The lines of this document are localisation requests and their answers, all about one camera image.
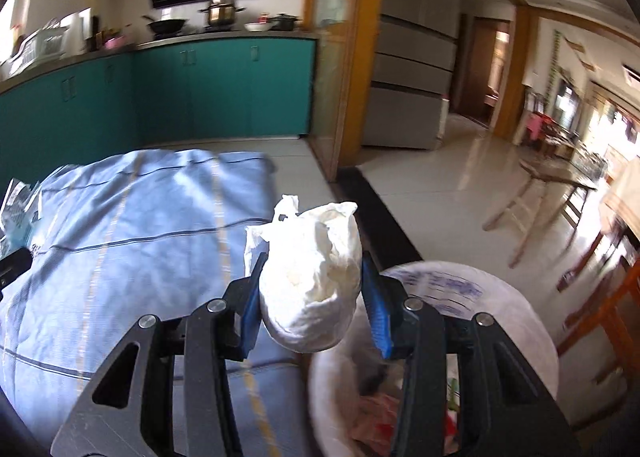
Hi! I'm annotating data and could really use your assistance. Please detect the wooden table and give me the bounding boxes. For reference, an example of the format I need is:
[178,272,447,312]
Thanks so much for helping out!
[556,172,640,388]

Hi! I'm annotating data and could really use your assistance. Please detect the white dish rack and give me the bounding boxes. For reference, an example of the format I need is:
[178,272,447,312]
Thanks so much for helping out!
[10,19,69,75]

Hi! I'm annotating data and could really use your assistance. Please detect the grey kitchen countertop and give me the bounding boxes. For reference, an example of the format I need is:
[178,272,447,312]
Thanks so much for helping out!
[0,29,319,88]

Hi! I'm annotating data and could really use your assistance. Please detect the grey refrigerator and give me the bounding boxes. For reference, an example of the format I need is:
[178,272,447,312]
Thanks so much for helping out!
[362,0,464,150]

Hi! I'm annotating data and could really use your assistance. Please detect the wooden doorway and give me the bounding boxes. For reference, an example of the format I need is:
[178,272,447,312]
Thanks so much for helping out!
[450,14,516,130]

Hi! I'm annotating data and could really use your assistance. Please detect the white lined trash bin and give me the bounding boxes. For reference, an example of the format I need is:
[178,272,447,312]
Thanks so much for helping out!
[307,261,560,457]

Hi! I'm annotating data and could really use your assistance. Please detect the blue striped tablecloth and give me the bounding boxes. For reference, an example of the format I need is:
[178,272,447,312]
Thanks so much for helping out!
[0,148,321,457]

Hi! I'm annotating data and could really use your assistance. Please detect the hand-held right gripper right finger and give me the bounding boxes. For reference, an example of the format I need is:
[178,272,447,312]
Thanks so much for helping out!
[361,252,581,457]

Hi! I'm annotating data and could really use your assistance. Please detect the clear plastic wrapper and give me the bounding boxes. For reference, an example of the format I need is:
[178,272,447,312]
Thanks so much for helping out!
[0,177,45,244]

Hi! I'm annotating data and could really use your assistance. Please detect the white tissue wad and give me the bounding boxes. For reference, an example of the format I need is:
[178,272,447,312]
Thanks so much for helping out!
[244,194,362,354]

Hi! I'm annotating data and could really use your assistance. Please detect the wooden stool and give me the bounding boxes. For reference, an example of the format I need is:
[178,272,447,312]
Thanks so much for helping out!
[482,159,599,269]

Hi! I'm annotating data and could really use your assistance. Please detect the black lidded pot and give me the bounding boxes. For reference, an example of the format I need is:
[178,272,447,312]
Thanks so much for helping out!
[270,13,302,32]

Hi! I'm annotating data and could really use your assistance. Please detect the black wok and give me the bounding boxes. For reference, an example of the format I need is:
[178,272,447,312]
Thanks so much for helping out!
[141,14,189,36]

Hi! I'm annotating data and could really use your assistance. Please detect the chair with pink cloth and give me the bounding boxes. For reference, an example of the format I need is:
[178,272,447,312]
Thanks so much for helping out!
[522,91,550,148]

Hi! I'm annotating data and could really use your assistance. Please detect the wooden framed glass door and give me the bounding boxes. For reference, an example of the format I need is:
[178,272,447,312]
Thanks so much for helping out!
[302,0,382,182]

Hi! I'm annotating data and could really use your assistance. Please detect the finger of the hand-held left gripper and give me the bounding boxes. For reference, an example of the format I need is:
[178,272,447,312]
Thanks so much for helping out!
[0,249,32,302]

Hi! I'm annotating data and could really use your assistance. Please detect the steel cooking pot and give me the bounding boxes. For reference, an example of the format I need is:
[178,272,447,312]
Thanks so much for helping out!
[200,0,247,30]

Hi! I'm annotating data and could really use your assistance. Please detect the teal kitchen cabinets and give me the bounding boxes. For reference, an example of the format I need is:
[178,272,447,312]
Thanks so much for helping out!
[0,34,319,188]

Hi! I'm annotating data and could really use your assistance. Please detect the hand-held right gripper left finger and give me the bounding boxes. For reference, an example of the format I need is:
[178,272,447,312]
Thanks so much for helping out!
[50,254,268,457]

